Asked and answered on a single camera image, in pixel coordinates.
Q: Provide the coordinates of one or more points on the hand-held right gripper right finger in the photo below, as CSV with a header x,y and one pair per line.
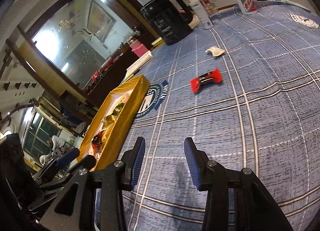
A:
x,y
192,163

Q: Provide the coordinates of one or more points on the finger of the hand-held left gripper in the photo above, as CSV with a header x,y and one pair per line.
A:
x,y
67,158
90,161

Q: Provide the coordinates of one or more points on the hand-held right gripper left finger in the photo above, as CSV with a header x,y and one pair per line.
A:
x,y
137,161

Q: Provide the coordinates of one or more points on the gold green snack packet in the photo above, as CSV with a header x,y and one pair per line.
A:
x,y
110,119

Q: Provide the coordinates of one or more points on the gold box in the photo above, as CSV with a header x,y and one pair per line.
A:
x,y
130,111

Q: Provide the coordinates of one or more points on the green white-edged snack packet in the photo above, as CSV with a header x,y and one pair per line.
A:
x,y
118,106

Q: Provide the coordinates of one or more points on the red black snack packet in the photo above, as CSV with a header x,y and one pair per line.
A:
x,y
197,83

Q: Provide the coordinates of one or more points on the small beige snack packet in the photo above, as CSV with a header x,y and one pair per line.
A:
x,y
216,51

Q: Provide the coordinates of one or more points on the white flat box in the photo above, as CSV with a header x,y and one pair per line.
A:
x,y
140,63

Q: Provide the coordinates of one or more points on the etched glass screen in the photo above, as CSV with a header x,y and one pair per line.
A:
x,y
75,53

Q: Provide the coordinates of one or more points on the pink water bottle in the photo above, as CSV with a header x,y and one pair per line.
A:
x,y
138,49

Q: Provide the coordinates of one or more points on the black electric kettle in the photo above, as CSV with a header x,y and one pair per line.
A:
x,y
165,20

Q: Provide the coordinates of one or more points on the white spray bottle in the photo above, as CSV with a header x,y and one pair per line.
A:
x,y
201,12

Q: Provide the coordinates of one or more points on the clear glass bottle red cap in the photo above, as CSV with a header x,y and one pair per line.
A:
x,y
208,6

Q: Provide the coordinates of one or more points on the framed wall picture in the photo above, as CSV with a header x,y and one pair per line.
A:
x,y
101,18

